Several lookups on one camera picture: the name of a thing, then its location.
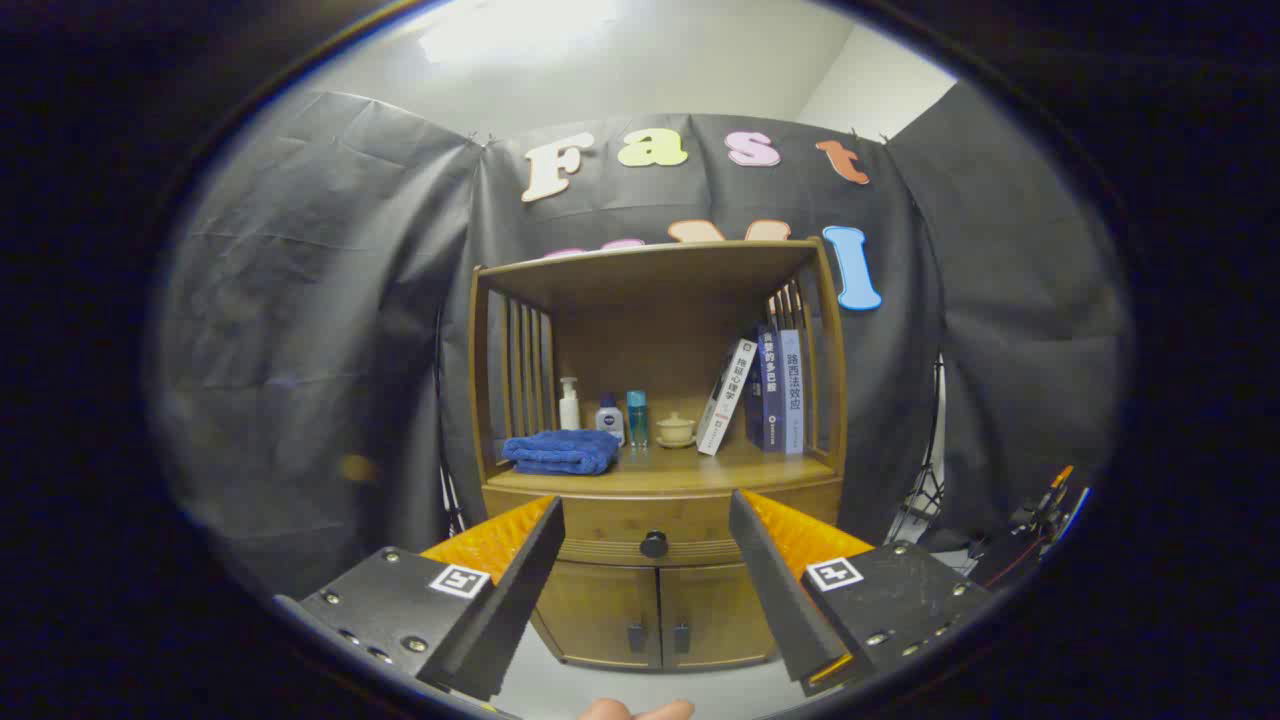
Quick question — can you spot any blue folded towel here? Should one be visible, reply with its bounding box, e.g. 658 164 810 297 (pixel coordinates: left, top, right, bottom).
502 430 621 476

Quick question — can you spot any wooden cabinet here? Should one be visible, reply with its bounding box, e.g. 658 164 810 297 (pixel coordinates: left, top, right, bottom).
468 238 849 673

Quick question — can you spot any black device with orange clip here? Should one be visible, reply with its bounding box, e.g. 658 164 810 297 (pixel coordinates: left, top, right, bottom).
970 465 1091 591

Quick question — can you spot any wooden drawer with black knob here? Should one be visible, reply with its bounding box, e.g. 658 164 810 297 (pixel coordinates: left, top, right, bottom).
483 480 843 566

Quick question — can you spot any wooden cabinet door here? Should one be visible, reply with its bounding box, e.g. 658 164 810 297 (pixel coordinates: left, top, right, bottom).
660 562 779 669
535 560 661 669

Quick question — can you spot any dark blue book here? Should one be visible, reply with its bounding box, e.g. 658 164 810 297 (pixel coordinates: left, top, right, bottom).
745 323 786 453

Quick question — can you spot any black tripod stand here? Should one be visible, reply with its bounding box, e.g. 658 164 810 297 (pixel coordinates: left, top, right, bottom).
890 355 946 546

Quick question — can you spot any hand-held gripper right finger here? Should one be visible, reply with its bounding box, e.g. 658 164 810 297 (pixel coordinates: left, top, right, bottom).
728 488 993 699

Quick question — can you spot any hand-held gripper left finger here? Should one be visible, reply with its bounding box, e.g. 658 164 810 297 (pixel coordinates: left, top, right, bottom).
273 495 567 703

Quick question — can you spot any wooden countertop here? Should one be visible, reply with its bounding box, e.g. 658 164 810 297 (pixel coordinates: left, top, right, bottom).
487 440 839 496

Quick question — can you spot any white book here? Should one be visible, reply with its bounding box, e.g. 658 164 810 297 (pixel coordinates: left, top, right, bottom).
696 338 759 457

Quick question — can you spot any light blue book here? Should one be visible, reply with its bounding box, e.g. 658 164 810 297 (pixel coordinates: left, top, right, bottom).
778 329 805 456

